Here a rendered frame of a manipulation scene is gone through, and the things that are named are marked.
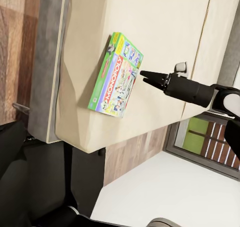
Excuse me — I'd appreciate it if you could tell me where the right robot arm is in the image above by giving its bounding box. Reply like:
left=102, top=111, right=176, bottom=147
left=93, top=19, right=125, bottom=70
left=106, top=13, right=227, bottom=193
left=140, top=61, right=240, bottom=122

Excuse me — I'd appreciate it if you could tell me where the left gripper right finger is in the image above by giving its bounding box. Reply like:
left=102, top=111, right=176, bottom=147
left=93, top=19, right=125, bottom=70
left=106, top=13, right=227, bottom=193
left=224, top=119, right=240, bottom=160

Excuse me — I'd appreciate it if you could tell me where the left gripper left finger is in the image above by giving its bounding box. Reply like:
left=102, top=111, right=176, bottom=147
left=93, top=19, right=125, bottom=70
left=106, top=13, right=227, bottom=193
left=0, top=120, right=27, bottom=180

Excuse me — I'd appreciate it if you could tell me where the board game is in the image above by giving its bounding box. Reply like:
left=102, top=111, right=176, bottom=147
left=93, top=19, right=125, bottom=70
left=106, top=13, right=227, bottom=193
left=88, top=32, right=144, bottom=118

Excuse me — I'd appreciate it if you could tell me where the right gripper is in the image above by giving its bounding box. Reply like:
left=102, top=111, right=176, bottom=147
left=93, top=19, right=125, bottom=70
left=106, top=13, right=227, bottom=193
left=140, top=70, right=200, bottom=103

